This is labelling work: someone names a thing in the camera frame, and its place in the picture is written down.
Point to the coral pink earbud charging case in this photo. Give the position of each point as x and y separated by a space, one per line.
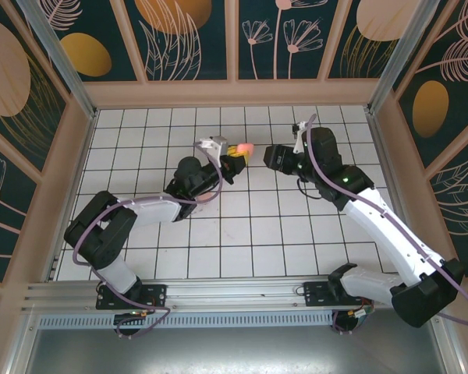
245 148

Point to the green circuit board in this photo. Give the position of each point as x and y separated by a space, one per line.
360 313

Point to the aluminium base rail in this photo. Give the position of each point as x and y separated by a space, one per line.
234 292

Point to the grey metal sheet panel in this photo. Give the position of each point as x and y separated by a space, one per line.
234 350

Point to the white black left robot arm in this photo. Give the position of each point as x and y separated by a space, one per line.
156 210

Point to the aluminium corner post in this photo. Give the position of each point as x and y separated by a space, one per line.
405 50
58 50

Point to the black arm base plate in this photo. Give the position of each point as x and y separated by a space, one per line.
156 296
316 294

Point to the aluminium side rail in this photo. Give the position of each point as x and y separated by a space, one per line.
80 167
384 163

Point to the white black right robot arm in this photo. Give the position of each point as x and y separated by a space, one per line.
386 230

